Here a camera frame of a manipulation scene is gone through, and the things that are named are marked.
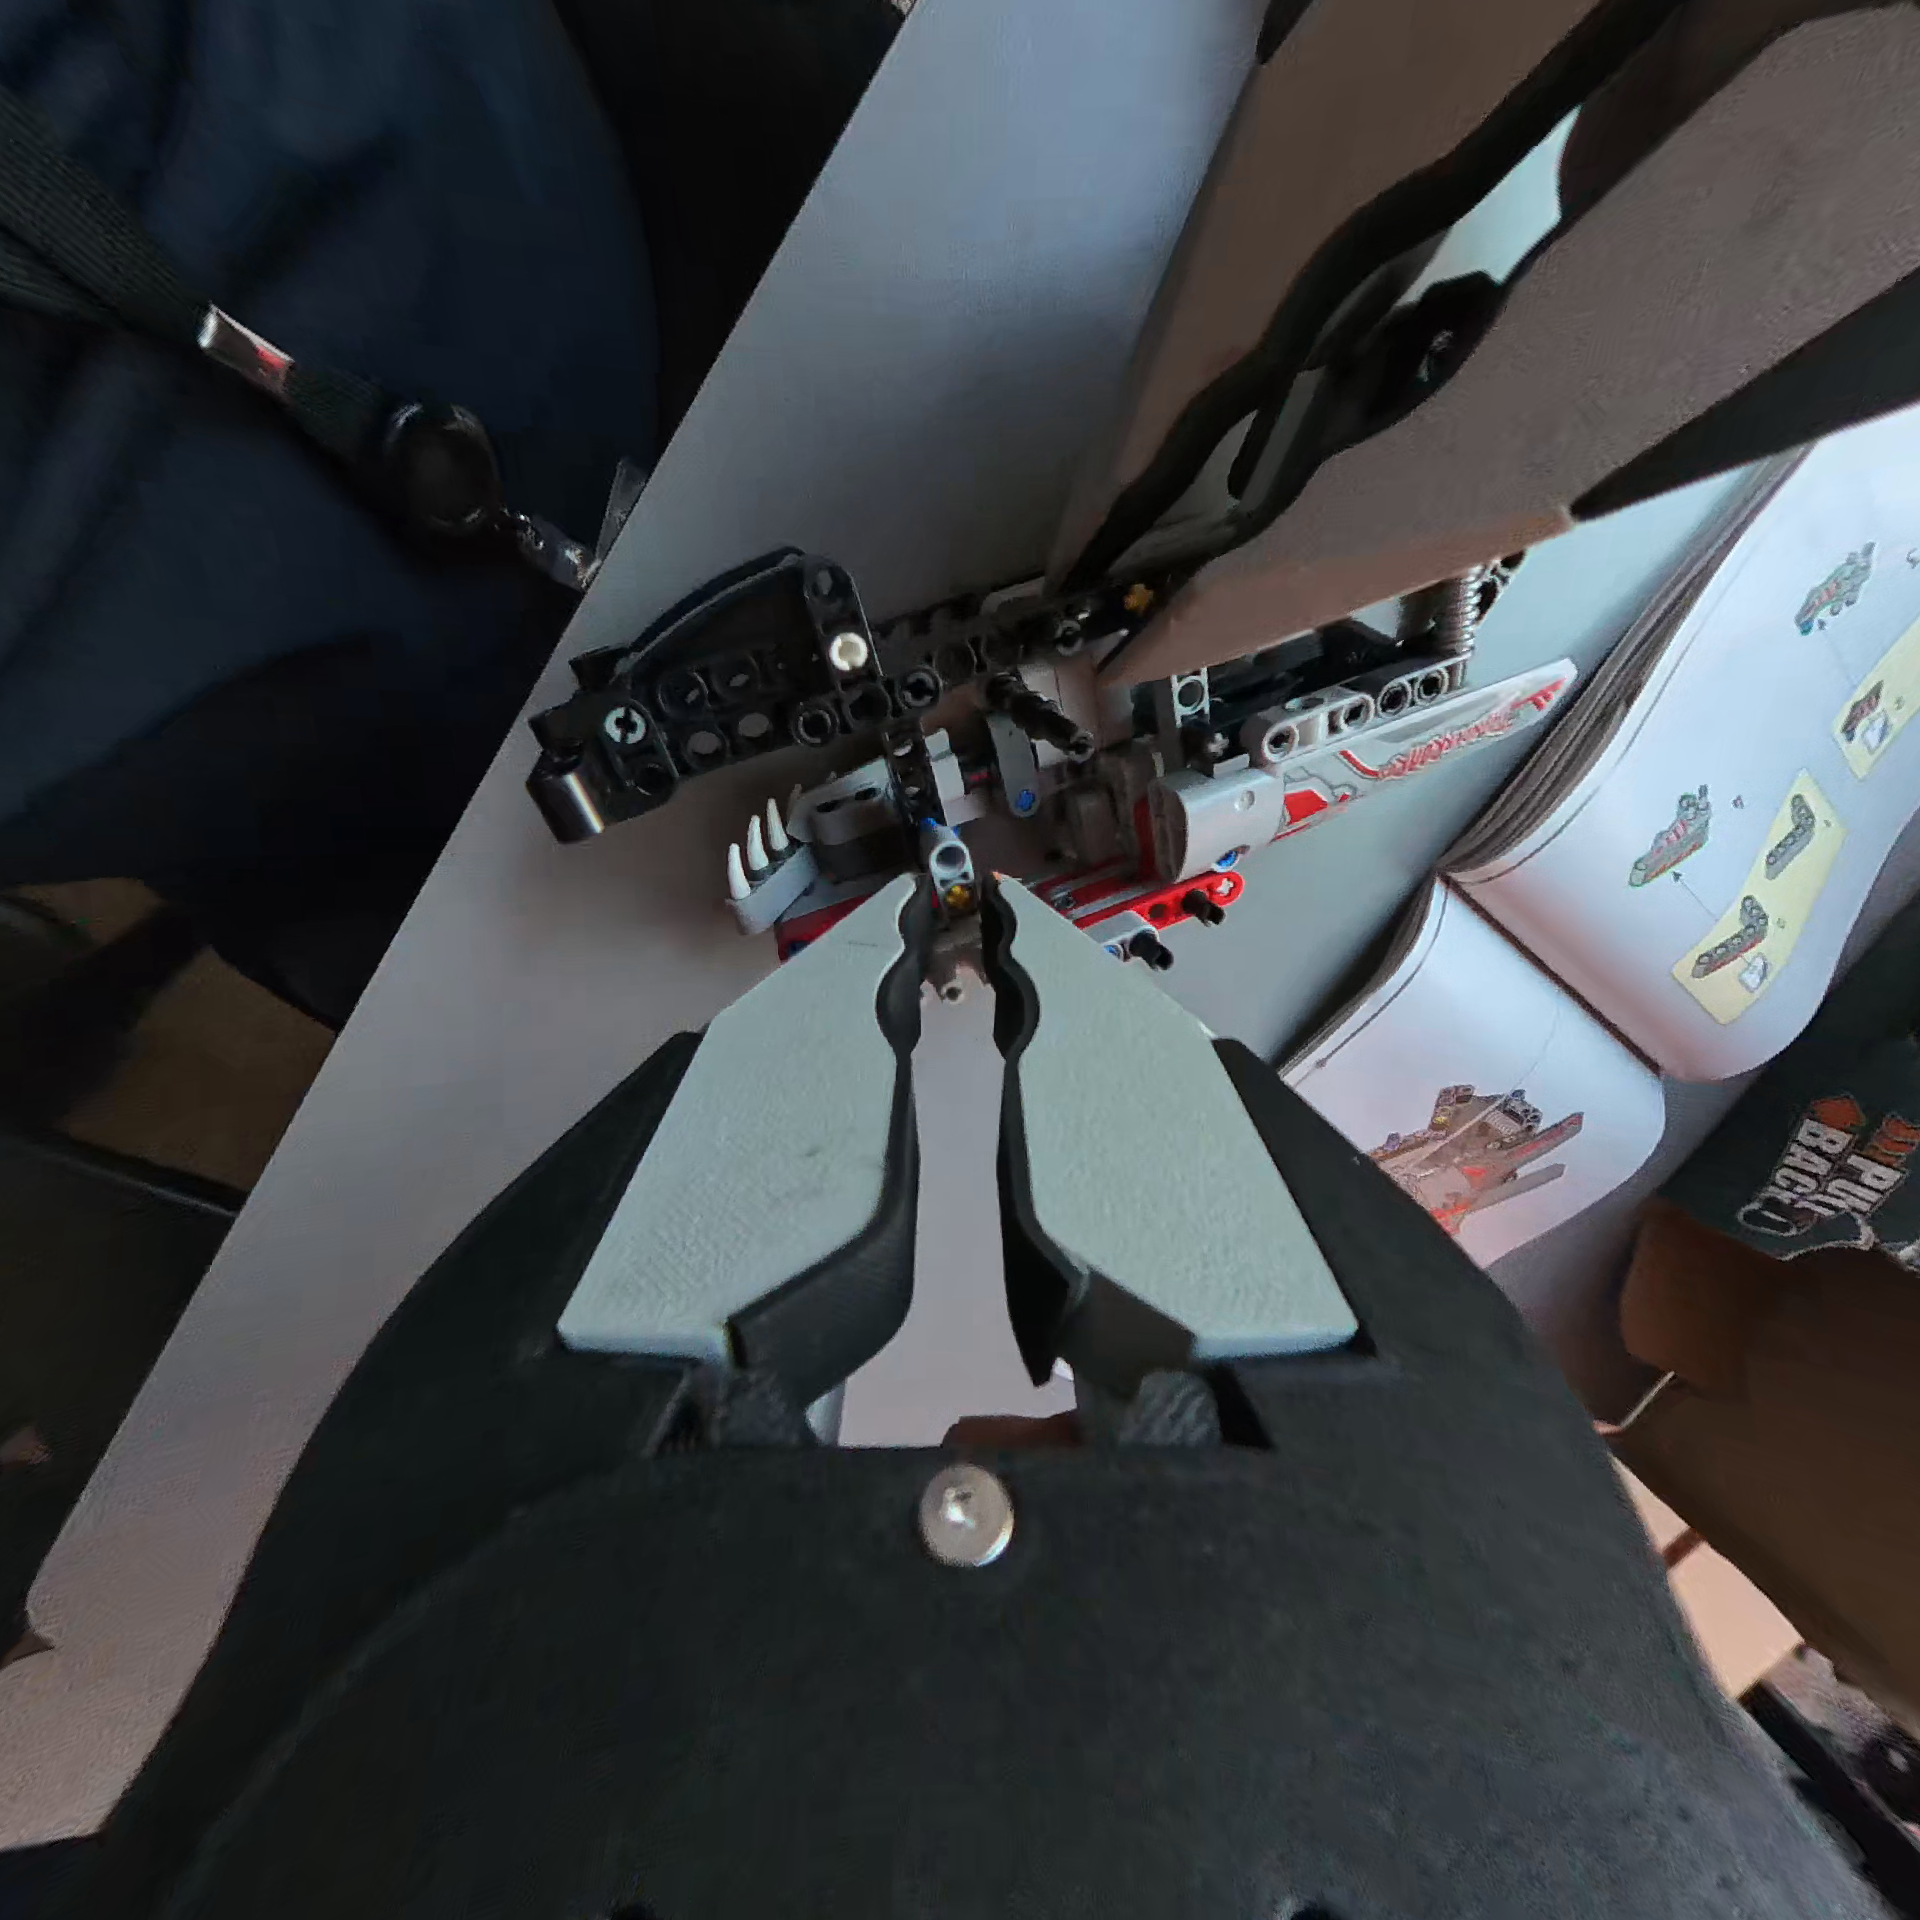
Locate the black badge reel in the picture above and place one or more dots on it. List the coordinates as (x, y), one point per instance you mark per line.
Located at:
(434, 464)

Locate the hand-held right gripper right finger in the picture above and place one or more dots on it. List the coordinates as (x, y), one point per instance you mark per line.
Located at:
(1185, 1171)

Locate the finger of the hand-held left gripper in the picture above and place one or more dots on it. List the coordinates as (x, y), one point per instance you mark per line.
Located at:
(1723, 270)
(1290, 194)

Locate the black red grey lego model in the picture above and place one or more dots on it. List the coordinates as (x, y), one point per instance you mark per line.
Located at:
(705, 630)

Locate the lego instruction booklet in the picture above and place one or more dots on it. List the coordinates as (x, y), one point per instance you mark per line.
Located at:
(1588, 974)

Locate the printed cardboard box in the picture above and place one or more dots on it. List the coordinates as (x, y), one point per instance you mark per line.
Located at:
(1769, 1350)

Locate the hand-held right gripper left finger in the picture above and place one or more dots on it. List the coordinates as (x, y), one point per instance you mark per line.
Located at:
(764, 1154)

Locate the person's blue jacket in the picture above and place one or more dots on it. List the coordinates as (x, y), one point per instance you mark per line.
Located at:
(225, 599)

